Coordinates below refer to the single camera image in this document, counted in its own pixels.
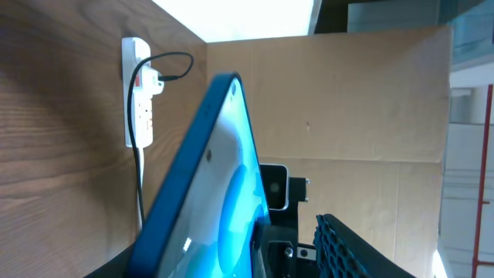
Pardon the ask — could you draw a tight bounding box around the black USB charging cable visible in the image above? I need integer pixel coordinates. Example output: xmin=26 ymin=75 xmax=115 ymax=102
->
xmin=126 ymin=52 xmax=195 ymax=227

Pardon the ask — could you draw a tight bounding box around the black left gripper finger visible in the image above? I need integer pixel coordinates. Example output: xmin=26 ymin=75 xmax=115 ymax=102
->
xmin=313 ymin=214 xmax=414 ymax=278

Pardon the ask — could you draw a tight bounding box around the brown cardboard panel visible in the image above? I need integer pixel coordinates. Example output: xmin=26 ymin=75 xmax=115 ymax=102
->
xmin=206 ymin=26 xmax=452 ymax=277

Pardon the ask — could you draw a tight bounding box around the white power strip cord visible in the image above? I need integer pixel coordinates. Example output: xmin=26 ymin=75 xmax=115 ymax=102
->
xmin=135 ymin=146 xmax=147 ymax=235

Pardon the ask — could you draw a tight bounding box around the white power strip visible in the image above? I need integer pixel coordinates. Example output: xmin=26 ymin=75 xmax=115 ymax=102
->
xmin=121 ymin=37 xmax=153 ymax=148

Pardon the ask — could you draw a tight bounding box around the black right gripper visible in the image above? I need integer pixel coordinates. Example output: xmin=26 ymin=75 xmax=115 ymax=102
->
xmin=262 ymin=178 xmax=320 ymax=278

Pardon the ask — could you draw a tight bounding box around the blue Galaxy smartphone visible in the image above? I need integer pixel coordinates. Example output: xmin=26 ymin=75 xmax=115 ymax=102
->
xmin=123 ymin=72 xmax=269 ymax=278

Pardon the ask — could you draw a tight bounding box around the white USB wall charger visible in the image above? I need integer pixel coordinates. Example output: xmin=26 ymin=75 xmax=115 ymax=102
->
xmin=133 ymin=65 xmax=164 ymax=100

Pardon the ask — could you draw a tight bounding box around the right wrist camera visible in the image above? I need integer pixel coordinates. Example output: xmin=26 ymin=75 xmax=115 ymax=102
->
xmin=259 ymin=164 xmax=289 ymax=211

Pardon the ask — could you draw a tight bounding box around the red metal stand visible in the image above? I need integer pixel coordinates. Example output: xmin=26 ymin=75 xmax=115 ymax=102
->
xmin=472 ymin=84 xmax=493 ymax=278

